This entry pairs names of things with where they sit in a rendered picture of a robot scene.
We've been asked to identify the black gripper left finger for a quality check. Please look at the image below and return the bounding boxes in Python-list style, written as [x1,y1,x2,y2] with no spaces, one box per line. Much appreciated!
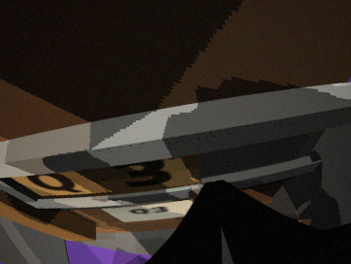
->
[144,181,222,264]

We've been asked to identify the grey paper ticket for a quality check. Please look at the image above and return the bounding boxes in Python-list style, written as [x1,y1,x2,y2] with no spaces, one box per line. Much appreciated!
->
[102,199,194,222]

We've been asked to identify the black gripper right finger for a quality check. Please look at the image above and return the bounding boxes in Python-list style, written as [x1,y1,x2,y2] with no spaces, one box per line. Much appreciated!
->
[214,180,351,264]

